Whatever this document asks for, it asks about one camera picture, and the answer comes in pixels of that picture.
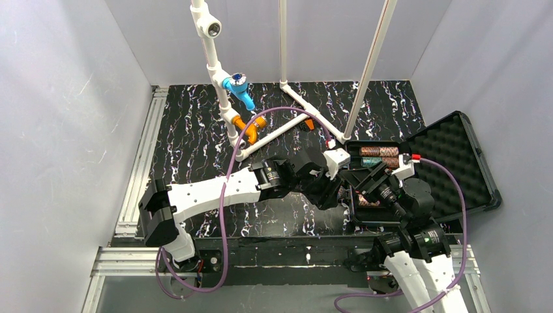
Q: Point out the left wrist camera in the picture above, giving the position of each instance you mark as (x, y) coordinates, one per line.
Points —
(336, 158)

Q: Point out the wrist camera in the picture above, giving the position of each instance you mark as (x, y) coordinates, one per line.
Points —
(406, 167)
(336, 158)

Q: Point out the orange white chip stack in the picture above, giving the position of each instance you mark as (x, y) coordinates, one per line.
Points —
(363, 202)

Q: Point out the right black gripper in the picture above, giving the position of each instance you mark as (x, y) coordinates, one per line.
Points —
(372, 181)

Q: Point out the orange plastic faucet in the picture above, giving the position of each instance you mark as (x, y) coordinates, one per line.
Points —
(252, 131)

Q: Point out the small orange black clip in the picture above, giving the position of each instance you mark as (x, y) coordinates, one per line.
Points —
(309, 125)

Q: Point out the red black chip stack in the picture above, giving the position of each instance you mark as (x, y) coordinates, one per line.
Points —
(387, 152)
(369, 151)
(391, 162)

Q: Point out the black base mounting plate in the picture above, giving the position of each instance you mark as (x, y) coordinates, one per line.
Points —
(277, 261)

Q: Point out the aluminium frame rail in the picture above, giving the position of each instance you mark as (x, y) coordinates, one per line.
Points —
(128, 219)

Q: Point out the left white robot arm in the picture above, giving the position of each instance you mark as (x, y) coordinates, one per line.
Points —
(164, 207)

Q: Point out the white pvc pipe frame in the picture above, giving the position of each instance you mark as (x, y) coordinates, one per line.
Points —
(208, 28)

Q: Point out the blue plastic faucet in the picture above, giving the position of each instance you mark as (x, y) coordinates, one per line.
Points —
(237, 84)

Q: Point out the green blue chip stack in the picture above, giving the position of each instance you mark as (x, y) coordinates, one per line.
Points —
(370, 161)

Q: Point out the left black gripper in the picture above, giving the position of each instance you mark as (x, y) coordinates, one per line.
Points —
(336, 190)

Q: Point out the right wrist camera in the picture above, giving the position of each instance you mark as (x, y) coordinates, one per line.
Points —
(406, 167)

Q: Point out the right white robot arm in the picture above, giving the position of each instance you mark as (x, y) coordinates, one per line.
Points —
(418, 254)

